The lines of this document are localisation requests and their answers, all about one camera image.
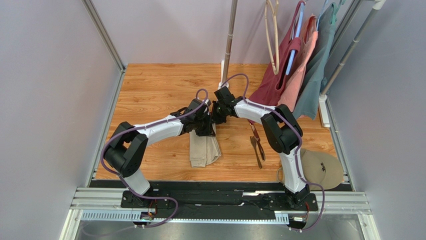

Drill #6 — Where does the beige cloth napkin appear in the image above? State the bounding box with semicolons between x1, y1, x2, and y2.
189;130;222;168

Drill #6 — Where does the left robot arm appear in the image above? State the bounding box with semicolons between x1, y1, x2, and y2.
100;98;210;199

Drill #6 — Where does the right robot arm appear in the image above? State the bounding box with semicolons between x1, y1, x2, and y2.
212;86;310;208

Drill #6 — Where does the maroon tank top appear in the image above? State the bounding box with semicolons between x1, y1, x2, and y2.
249;21;302;106

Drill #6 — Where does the left rack pole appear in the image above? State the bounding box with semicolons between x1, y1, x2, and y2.
222;0;238;87

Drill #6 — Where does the rack pole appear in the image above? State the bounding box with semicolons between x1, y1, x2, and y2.
222;0;238;87
320;0;386;100

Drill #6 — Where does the pink shirt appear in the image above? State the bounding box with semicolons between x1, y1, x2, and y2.
277;15;318;112

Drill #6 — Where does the teal shirt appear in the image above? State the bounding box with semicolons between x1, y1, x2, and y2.
293;2;339;120

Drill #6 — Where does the right white rack foot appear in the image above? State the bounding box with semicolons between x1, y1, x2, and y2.
318;94;331;128

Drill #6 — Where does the beige wooden hanger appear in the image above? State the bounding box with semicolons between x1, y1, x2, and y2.
264;0;280;75

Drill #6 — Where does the beige baseball cap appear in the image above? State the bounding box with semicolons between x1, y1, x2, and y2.
278;148;344;193

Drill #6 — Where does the blue hanger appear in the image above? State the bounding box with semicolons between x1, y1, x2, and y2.
285;0;306;76

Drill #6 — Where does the right rack pole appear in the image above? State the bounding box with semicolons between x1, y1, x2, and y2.
320;0;386;100

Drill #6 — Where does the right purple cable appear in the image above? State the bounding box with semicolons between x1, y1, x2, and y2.
219;73;326;233

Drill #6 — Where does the purple cable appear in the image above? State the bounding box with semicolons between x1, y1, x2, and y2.
99;88;180;229
219;73;326;233

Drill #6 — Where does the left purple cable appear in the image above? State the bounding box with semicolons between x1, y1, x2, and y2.
99;88;180;229

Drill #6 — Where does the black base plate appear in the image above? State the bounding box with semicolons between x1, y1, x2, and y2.
89;180;354;221

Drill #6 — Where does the left aluminium corner post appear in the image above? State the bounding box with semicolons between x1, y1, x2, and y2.
82;0;126;73

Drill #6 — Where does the aluminium corner post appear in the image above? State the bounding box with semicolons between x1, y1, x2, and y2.
82;0;126;73
324;0;363;76

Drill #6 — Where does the aluminium frame rail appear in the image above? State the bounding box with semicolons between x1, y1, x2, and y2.
60;187;380;240

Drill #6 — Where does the right aluminium corner post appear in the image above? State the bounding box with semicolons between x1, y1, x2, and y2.
324;0;363;76

